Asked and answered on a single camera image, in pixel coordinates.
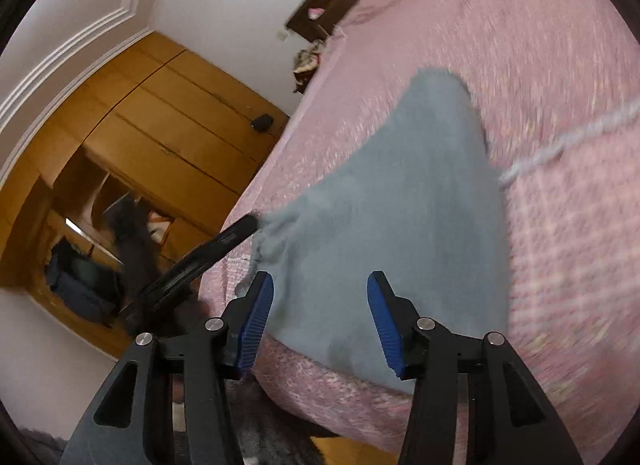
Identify pile of clothes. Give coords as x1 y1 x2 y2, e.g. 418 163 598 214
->
292 39 327 81

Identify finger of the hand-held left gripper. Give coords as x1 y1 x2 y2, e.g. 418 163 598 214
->
137 215 261 308

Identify dark blue bag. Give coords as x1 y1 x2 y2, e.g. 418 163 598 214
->
44 237 123 328

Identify wooden wardrobe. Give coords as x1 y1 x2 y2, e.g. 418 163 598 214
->
0 29 292 361

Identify pink floral bedspread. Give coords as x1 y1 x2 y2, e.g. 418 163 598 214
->
200 0 640 465

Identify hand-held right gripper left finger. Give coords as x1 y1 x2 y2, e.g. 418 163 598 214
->
60 271 275 465

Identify red and white item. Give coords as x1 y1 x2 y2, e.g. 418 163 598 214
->
149 210 176 246

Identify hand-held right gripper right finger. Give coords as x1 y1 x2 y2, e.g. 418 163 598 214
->
366 271 583 465

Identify grey pants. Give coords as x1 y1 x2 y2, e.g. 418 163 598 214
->
235 68 516 396

